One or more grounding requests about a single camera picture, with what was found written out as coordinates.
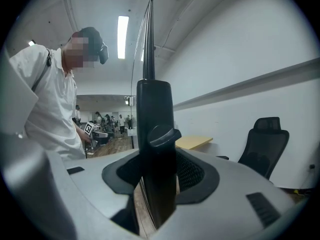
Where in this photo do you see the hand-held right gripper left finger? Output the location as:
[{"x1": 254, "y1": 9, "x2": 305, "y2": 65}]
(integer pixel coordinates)
[{"x1": 63, "y1": 148, "x2": 141, "y2": 236}]

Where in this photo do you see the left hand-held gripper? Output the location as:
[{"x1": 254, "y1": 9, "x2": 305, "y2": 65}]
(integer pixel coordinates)
[{"x1": 83, "y1": 122, "x2": 115, "y2": 146}]

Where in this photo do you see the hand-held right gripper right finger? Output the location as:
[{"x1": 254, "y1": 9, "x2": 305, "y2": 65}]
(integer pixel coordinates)
[{"x1": 154, "y1": 147, "x2": 300, "y2": 240}]

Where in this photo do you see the black whiteboard stand post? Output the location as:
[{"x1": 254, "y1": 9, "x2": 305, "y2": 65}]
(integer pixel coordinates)
[{"x1": 135, "y1": 78, "x2": 183, "y2": 230}]

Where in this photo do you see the person's left forearm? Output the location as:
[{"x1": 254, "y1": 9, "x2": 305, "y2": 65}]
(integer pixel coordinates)
[{"x1": 74, "y1": 123, "x2": 93, "y2": 145}]

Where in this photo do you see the person's white shirt torso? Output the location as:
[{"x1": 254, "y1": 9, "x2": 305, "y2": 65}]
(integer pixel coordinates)
[{"x1": 9, "y1": 43, "x2": 87, "y2": 162}]

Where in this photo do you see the yellow wooden desk top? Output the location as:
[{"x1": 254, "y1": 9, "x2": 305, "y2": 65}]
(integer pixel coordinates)
[{"x1": 174, "y1": 134, "x2": 214, "y2": 150}]

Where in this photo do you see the black mesh office chair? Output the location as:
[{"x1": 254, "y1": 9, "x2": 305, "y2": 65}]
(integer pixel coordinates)
[{"x1": 216, "y1": 116, "x2": 290, "y2": 181}]

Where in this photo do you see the person's head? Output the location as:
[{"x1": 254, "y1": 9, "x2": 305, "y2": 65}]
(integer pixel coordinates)
[{"x1": 61, "y1": 26, "x2": 104, "y2": 72}]

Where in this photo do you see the long ceiling light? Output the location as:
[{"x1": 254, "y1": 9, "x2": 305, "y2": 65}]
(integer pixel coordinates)
[{"x1": 117, "y1": 15, "x2": 130, "y2": 60}]

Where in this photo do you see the grey shoulder strap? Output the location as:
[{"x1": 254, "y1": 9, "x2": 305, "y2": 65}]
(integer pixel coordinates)
[{"x1": 31, "y1": 48, "x2": 53, "y2": 93}]

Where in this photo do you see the black head-worn camera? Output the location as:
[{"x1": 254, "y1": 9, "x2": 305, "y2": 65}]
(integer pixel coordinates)
[{"x1": 96, "y1": 41, "x2": 110, "y2": 65}]

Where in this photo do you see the grey wall rail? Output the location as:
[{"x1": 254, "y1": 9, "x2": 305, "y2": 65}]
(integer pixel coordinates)
[{"x1": 173, "y1": 57, "x2": 320, "y2": 111}]

